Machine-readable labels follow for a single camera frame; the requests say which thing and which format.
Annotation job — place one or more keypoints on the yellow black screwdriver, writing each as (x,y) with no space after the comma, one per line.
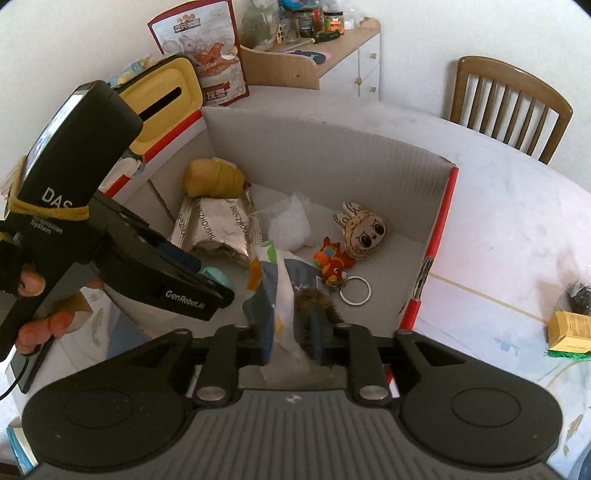
(328,36)

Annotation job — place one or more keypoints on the glass jar with plants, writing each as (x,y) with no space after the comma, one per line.
(259,25)

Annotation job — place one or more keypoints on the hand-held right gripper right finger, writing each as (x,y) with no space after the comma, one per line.
(316,341)

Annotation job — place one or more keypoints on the blue mat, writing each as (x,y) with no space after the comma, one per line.
(307,55)

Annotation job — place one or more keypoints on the clear plastic bag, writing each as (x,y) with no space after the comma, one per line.
(288,226)

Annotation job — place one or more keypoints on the brown fuzzy toy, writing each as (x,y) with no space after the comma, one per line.
(318,300)

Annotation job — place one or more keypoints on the red cardboard box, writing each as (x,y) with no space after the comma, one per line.
(323,157)

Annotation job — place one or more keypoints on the croissant plush toy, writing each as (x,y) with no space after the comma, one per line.
(212,177)

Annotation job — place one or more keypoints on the jar with black lid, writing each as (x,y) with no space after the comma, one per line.
(334,22)

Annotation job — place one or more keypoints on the white wooden sideboard cabinet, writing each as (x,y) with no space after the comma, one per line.
(364,55)

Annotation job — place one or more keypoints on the wooden desktop rack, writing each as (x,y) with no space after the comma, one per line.
(277,69)

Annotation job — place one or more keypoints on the dark glass jar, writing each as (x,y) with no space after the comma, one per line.
(304,23)

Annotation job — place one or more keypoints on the clear packet with dark contents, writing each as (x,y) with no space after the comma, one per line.
(579,297)

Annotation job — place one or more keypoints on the red printed snack bag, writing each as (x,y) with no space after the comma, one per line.
(207,46)

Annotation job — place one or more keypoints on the white blue printed plastic packet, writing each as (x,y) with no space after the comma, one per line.
(281,295)

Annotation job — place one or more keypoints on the yellow tissue box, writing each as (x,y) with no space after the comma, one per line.
(184,74)

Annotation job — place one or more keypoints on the wooden chair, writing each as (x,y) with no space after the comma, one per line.
(508,69)

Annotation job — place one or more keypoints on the yellow carton box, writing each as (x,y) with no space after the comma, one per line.
(572,330)

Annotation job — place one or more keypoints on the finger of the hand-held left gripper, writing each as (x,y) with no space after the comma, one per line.
(147,242)
(184,295)

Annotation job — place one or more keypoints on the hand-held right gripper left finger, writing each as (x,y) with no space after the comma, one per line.
(267,344)

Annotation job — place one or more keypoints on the person's left hand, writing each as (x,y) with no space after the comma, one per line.
(31,282)

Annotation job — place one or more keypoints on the silver foil packet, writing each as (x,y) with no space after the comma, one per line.
(217,226)

